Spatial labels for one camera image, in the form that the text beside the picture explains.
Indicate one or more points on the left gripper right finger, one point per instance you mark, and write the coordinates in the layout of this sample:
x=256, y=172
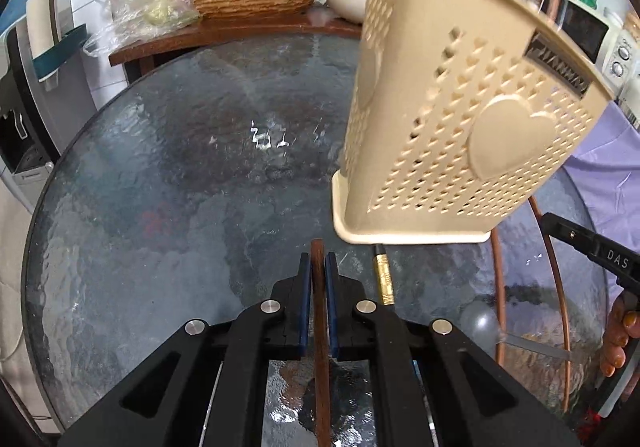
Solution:
x=431, y=384

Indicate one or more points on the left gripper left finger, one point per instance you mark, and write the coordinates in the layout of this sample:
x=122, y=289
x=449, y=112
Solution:
x=206, y=384

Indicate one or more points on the black gold-banded chopstick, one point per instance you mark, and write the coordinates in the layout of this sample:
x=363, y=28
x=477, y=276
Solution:
x=382, y=272

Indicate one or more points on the brown wooden chopstick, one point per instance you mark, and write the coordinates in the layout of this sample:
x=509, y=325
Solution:
x=321, y=347
x=500, y=294

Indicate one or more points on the right hand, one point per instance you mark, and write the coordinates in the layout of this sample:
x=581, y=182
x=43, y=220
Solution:
x=622, y=326

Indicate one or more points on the clear plastic spoon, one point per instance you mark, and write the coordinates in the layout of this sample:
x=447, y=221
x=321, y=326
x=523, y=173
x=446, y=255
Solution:
x=480, y=323

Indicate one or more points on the purple floral cloth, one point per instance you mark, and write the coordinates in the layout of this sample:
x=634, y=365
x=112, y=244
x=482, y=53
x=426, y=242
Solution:
x=605, y=171

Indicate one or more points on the white microwave oven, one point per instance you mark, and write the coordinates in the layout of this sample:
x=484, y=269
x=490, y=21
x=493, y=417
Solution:
x=611, y=49

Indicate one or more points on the beige perforated utensil holder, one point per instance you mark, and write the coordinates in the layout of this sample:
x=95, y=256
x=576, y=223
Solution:
x=461, y=110

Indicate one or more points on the water dispenser machine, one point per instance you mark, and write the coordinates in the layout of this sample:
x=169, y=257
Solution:
x=26, y=145

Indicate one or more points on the clear plastic bag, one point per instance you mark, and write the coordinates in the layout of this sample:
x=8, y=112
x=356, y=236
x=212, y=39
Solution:
x=135, y=21

